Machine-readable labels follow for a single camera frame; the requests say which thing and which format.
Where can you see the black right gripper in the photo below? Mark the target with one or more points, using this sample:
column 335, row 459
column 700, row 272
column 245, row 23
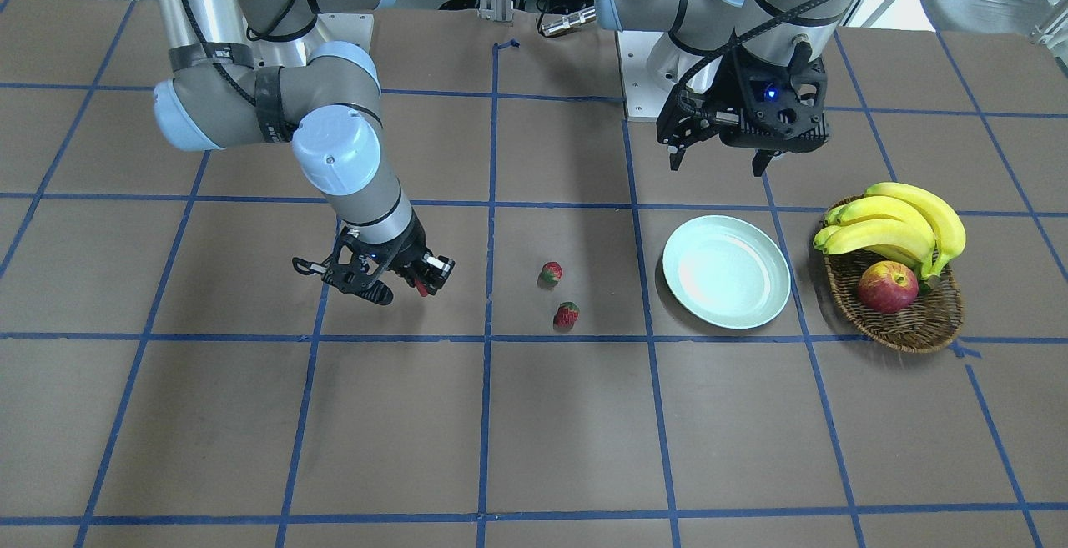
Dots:
column 406, row 251

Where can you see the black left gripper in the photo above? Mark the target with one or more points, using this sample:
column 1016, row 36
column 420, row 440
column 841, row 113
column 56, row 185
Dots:
column 738, row 82

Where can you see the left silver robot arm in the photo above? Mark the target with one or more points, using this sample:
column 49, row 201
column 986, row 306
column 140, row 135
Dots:
column 768, row 29

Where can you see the red apple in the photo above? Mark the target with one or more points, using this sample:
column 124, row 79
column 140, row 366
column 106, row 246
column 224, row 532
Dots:
column 887, row 287

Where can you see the light green plate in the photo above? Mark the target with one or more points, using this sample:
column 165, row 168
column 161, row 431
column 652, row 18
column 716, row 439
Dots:
column 726, row 272

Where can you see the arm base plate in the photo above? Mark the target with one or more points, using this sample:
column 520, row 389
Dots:
column 650, row 64
column 355, row 28

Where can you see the yellow banana bunch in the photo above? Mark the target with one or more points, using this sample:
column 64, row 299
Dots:
column 899, row 221

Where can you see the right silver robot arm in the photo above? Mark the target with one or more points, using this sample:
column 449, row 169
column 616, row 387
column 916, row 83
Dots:
column 267, row 71

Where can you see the woven wicker basket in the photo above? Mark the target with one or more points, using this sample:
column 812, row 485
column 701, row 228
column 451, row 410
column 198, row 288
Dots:
column 930, row 323

